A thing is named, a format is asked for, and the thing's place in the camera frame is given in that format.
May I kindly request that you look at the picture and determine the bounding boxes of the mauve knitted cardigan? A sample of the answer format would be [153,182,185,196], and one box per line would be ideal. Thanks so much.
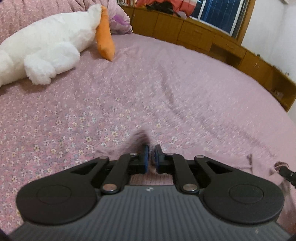
[94,129,296,232]

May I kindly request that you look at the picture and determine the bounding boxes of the pink floral bed sheet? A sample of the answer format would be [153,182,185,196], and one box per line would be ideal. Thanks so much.
[1,34,295,233]

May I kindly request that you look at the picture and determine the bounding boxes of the white plush goose toy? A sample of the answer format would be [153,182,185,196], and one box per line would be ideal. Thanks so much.
[1,4,115,85]

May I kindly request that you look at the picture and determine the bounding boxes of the window with blue glass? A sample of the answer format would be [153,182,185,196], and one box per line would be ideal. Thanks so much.
[190,0,249,37]

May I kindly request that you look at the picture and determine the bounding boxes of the wooden cabinet unit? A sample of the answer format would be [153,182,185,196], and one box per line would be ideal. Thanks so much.
[122,6,295,111]

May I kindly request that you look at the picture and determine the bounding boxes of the purple pillow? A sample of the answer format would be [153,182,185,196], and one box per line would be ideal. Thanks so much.
[107,1,132,35]

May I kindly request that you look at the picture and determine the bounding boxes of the pink folded quilt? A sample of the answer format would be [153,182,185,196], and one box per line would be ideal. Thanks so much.
[0,0,108,42]

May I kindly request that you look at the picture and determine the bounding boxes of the red floral curtain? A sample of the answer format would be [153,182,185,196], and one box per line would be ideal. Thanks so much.
[136,0,200,16]

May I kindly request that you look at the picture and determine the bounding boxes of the black garment on cabinet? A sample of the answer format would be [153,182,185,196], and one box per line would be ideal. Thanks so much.
[145,1,181,18]

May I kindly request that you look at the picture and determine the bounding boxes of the row of books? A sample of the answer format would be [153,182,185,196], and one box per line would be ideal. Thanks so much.
[117,0,138,7]

